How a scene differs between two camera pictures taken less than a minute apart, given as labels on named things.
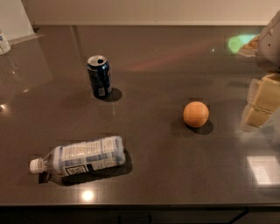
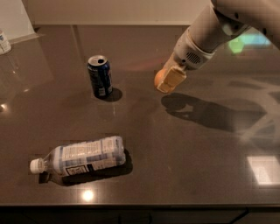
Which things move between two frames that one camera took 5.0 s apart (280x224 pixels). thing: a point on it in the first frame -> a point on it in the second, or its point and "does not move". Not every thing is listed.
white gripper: [269, 48] -> [189, 52]
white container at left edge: [4, 45] does not move
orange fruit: [196, 114] -> [159, 77]
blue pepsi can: [99, 69] does not move
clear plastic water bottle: [82, 157] does not move
